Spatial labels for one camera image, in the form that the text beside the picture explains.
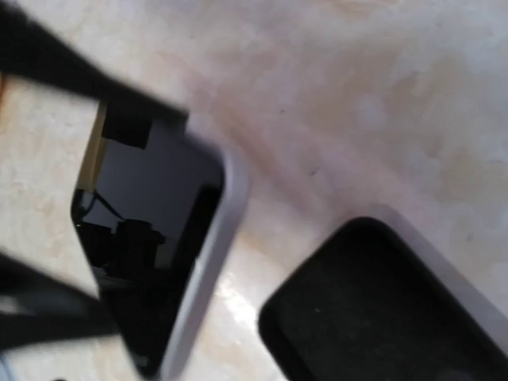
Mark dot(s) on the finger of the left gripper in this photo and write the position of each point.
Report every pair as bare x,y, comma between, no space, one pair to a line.
37,308
30,51

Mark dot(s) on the black phone silver edge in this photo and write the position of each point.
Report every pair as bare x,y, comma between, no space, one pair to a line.
156,209

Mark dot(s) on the black phone case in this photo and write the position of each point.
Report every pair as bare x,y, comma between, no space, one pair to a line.
364,307

